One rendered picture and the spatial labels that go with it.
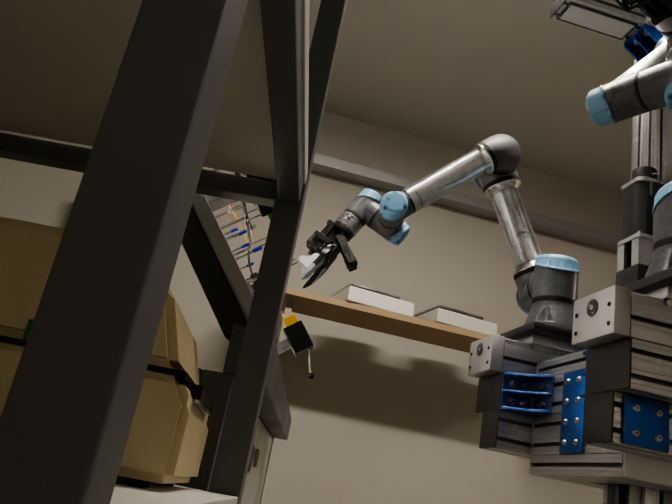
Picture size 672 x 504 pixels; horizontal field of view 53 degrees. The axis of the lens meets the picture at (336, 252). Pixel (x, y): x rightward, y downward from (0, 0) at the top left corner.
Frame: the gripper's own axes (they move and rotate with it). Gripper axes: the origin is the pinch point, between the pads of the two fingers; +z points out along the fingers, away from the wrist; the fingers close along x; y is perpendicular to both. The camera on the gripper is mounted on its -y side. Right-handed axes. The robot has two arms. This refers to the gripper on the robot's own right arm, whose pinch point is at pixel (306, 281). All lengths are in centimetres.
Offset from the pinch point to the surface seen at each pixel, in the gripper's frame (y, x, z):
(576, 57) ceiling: -5, -62, -186
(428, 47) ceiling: 56, -66, -155
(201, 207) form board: -15, 95, 31
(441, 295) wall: -4, -172, -96
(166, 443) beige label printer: -44, 122, 57
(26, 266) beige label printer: -26, 125, 54
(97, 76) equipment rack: -11, 121, 35
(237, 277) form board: -26, 93, 36
